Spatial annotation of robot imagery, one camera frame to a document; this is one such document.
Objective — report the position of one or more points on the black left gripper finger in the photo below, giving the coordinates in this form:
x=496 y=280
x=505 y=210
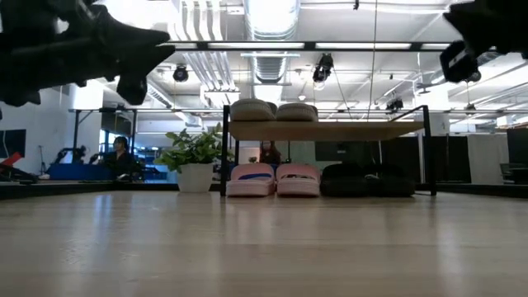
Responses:
x=128 y=33
x=140 y=62

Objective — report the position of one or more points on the light grey rubber slide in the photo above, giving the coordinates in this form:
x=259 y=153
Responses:
x=251 y=110
x=296 y=112

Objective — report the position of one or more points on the pink rubber slide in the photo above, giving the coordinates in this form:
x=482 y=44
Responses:
x=298 y=185
x=250 y=185

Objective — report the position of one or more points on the black metal wooden shelf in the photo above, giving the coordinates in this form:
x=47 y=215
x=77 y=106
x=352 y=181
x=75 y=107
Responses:
x=330 y=131

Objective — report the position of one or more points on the person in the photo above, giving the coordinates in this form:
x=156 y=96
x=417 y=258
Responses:
x=270 y=154
x=119 y=158

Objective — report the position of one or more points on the green leafy plant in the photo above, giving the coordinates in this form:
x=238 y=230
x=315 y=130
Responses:
x=194 y=148

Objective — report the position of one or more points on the red object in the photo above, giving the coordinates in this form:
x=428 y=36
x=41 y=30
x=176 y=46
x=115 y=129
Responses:
x=10 y=159

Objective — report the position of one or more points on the white plant pot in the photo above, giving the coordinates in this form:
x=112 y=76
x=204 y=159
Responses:
x=195 y=178

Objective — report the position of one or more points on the black partition panel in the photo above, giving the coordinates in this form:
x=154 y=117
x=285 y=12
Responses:
x=447 y=158

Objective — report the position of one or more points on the black chair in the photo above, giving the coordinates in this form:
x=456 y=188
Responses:
x=515 y=173

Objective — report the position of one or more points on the black rubber slide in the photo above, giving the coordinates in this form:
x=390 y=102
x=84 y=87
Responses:
x=392 y=185
x=343 y=183

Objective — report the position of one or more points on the black hanging ceiling camera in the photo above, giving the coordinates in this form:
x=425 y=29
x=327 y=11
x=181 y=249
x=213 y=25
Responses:
x=180 y=74
x=323 y=68

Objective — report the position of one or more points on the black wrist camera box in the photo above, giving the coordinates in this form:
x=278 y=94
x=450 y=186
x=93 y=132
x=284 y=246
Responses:
x=455 y=64

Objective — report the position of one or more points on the dark wall screen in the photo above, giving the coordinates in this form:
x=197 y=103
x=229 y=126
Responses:
x=12 y=143

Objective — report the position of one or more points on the silver ceiling duct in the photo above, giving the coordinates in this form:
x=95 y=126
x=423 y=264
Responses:
x=270 y=20

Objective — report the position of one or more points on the black overhead frame bar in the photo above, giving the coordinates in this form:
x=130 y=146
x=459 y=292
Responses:
x=309 y=45

